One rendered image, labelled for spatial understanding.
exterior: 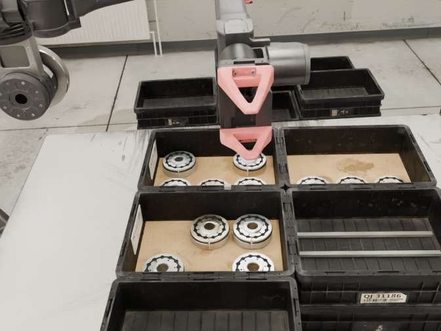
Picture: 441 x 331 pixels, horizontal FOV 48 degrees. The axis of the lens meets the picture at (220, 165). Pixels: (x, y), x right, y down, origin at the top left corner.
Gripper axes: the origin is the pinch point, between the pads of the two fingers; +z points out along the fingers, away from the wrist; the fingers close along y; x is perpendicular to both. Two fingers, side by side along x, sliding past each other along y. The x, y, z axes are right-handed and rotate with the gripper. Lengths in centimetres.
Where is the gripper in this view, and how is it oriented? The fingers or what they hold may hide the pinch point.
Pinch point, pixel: (250, 132)
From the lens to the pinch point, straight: 57.8
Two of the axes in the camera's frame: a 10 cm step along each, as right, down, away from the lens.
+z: 0.5, 5.9, -8.0
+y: 0.3, 8.0, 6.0
